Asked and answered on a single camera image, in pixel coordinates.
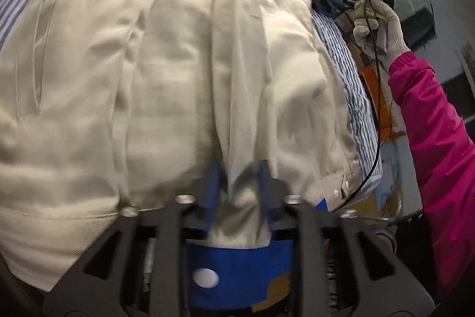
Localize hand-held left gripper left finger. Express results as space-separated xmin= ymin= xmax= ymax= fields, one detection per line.
xmin=42 ymin=159 xmax=227 ymax=317

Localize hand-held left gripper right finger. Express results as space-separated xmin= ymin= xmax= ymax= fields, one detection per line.
xmin=256 ymin=160 xmax=435 ymax=317

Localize cream and blue jacket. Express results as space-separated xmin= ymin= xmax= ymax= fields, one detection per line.
xmin=0 ymin=0 xmax=362 ymax=312

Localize dark hanging clothes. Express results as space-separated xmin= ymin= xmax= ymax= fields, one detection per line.
xmin=399 ymin=10 xmax=436 ymax=48

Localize person's right hand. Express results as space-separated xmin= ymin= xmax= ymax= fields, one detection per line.
xmin=352 ymin=0 xmax=411 ymax=70

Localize white knitted hanging cloth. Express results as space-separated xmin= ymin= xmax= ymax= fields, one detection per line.
xmin=393 ymin=0 xmax=433 ymax=18

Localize orange bench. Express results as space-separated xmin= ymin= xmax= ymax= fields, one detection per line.
xmin=358 ymin=64 xmax=379 ymax=106

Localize blue striped bed sheet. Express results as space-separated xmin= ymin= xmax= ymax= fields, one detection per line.
xmin=0 ymin=0 xmax=383 ymax=199

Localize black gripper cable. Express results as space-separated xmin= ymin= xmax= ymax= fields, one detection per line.
xmin=332 ymin=0 xmax=394 ymax=212

